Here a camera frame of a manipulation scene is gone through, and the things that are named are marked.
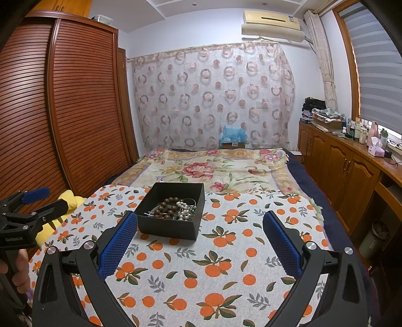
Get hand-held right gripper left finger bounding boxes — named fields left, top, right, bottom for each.
left=32, top=210, right=139, bottom=327

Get person's left hand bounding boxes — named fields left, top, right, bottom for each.
left=0, top=249, right=31, bottom=295

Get wall air conditioner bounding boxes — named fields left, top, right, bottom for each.
left=241, top=9, right=306, bottom=43

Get floral blanket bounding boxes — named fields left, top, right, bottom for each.
left=111, top=148, right=315, bottom=197

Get white pearl necklace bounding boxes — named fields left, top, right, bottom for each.
left=174, top=199, right=197, bottom=221

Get wooden bead bracelet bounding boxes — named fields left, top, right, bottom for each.
left=153, top=196, right=183, bottom=220

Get orange fruit print blanket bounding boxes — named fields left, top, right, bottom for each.
left=28, top=185, right=327, bottom=327

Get wooden side cabinet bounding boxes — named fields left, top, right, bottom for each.
left=297, top=121, right=402, bottom=252

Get grey trash bin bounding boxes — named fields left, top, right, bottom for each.
left=359, top=219, right=390, bottom=259

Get dark blue bed sheet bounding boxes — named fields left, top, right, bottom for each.
left=285, top=150, right=369, bottom=279

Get stack of folded clothes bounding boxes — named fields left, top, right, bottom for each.
left=301, top=97, right=346, bottom=131

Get wooden slatted wardrobe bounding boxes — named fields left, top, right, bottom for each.
left=0, top=9, right=140, bottom=261

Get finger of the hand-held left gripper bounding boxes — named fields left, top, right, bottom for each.
left=0, top=187, right=51, bottom=218
left=2, top=199, right=70, bottom=228

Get beige side curtain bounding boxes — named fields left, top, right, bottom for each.
left=304, top=11, right=338, bottom=110

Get group of cosmetic bottles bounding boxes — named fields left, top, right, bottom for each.
left=342, top=117, right=381, bottom=146

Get grey window blind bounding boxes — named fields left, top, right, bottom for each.
left=339, top=0, right=402, bottom=133

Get black jewelry box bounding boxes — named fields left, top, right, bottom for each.
left=134, top=182, right=206, bottom=241

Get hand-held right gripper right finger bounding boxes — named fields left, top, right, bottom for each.
left=262, top=210, right=371, bottom=327

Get circle print sheer curtain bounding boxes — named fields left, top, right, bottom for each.
left=130, top=42, right=296, bottom=151

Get pink tissue box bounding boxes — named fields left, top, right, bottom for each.
left=367, top=136, right=385, bottom=157

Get yellow plush toy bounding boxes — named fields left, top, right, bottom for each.
left=34, top=191, right=87, bottom=249

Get blue plastic bag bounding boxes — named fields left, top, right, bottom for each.
left=220, top=124, right=248, bottom=144

